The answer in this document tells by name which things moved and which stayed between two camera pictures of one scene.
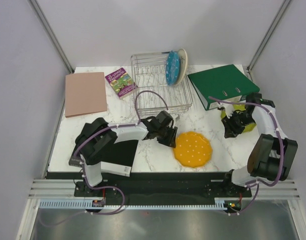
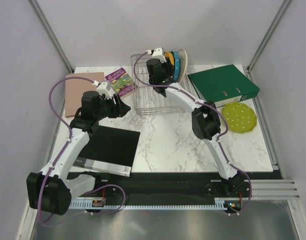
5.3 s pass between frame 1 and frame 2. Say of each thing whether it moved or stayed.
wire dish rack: stayed
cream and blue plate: stayed
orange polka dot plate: moved
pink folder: stayed
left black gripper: moved
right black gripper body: moved
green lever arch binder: stayed
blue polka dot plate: stayed
